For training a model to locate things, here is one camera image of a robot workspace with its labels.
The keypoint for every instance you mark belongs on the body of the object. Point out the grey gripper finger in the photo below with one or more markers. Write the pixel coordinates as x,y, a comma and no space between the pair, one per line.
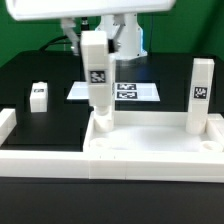
68,25
115,26

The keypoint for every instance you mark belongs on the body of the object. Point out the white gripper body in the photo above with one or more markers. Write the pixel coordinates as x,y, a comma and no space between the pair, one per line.
53,9

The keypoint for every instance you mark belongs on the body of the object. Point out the white desk top tray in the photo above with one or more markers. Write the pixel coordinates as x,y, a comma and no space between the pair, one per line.
139,131

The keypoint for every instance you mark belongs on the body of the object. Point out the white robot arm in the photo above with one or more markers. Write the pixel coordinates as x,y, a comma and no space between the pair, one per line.
131,38

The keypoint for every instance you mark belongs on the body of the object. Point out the printed marker sheet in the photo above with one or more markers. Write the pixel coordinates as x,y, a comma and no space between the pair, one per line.
123,92

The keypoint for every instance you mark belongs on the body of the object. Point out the white left fence block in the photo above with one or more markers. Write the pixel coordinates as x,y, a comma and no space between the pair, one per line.
7,123

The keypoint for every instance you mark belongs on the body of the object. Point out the white fence block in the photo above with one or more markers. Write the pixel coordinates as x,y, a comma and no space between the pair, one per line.
7,123
215,128

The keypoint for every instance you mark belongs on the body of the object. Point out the white front fence bar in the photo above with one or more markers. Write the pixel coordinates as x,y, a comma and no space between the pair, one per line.
163,166

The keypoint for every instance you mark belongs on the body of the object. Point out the white right fence block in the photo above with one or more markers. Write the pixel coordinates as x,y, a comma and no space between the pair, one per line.
215,128

